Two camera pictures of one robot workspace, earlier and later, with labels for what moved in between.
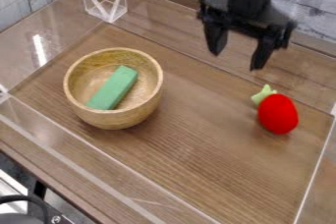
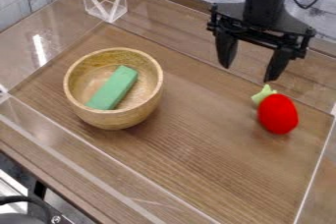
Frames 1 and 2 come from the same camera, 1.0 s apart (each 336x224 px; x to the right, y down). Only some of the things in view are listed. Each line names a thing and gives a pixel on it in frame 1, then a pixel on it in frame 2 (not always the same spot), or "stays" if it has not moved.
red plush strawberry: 278,111 stays
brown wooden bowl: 88,73 stays
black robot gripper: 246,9 to 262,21
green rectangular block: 114,88 stays
